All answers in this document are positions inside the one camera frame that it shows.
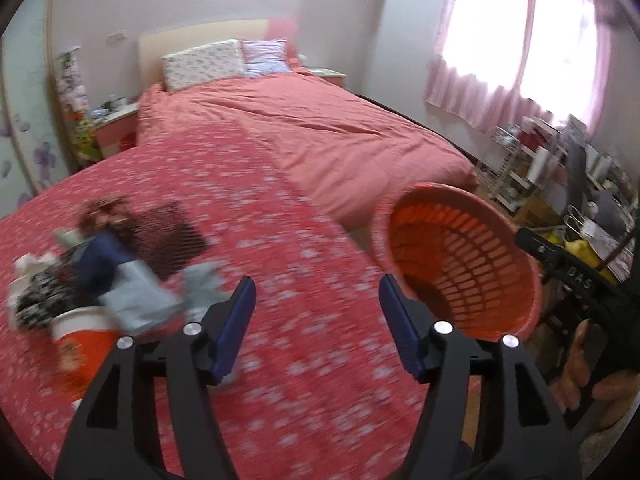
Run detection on yellow bag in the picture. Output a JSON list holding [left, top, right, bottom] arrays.
[[548, 229, 602, 268]]

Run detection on pink striped pillow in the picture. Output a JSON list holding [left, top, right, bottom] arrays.
[[241, 38, 290, 77]]

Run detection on navy blue cloth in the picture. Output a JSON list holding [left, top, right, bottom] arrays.
[[73, 230, 136, 297]]

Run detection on orange plastic laundry basket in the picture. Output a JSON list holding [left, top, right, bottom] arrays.
[[371, 183, 542, 340]]

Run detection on beige bed headboard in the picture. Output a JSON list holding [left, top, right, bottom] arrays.
[[138, 20, 269, 89]]

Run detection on black mesh net bag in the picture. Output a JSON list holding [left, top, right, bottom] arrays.
[[134, 202, 207, 282]]

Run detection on black white patterned cloth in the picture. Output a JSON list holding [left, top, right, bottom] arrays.
[[13, 266, 79, 330]]

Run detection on sliding wardrobe floral doors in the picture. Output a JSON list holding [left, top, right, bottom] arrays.
[[1, 0, 70, 217]]

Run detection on pink window curtain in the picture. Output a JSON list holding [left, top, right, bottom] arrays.
[[424, 0, 614, 132]]

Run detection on white wire rack shelf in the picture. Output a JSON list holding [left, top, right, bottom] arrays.
[[476, 117, 560, 216]]

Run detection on right nightstand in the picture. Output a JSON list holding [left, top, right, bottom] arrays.
[[308, 67, 346, 88]]

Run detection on red floral tablecloth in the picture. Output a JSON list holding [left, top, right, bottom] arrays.
[[1, 125, 426, 479]]

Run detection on stuffed toy stack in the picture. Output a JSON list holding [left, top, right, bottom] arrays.
[[56, 47, 102, 168]]

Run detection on pink bed duvet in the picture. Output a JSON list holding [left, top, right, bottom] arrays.
[[138, 70, 477, 231]]

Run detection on white floral pillow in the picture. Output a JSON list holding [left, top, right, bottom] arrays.
[[162, 39, 245, 93]]

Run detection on red paper noodle cup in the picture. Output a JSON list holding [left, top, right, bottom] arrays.
[[51, 307, 120, 408]]

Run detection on pink left nightstand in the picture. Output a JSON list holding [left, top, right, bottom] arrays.
[[94, 103, 139, 158]]

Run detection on light blue cloth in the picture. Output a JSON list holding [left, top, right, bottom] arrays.
[[99, 260, 230, 336]]

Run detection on person right hand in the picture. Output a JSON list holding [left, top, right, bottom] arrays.
[[549, 316, 640, 416]]

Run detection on white wrapper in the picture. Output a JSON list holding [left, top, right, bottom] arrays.
[[14, 252, 58, 278]]

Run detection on brown red scrunchie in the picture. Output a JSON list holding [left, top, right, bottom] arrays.
[[77, 195, 132, 237]]

